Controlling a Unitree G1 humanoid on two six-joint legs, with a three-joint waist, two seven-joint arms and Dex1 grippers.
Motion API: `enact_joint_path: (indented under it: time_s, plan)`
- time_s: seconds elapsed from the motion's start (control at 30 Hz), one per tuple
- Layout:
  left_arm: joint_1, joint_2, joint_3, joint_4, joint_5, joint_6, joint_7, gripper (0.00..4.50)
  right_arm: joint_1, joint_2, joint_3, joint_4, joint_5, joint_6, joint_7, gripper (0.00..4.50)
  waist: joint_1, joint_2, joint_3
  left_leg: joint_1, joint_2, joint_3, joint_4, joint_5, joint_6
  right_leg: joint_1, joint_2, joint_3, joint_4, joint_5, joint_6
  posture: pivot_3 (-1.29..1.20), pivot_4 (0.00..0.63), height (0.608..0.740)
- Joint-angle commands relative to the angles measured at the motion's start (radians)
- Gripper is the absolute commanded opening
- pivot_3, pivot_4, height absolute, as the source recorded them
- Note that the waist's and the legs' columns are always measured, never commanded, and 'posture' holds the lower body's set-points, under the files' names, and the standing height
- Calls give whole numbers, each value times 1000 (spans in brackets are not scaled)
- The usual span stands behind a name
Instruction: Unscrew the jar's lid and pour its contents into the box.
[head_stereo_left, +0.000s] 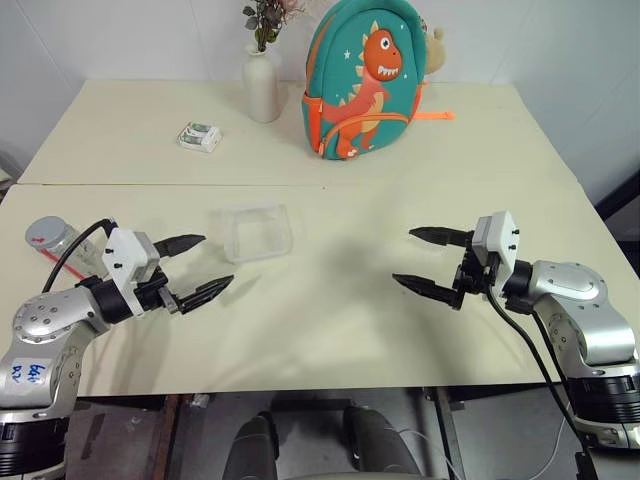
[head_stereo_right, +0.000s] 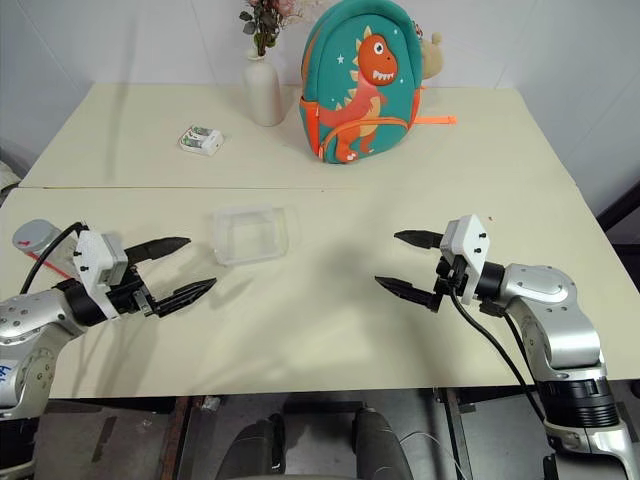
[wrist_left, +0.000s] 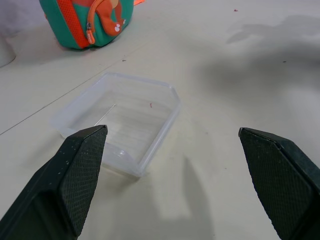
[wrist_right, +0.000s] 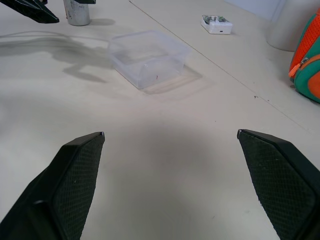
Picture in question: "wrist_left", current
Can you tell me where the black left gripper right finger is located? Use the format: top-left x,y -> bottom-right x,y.
238,127 -> 320,240

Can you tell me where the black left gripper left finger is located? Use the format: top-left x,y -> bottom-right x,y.
0,124 -> 109,240

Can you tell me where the clear plastic rectangular container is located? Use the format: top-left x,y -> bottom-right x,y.
48,71 -> 182,178

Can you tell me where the white cylindrical object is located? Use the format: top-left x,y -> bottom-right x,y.
0,33 -> 17,68

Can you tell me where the green and orange backpack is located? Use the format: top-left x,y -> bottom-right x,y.
38,0 -> 134,51

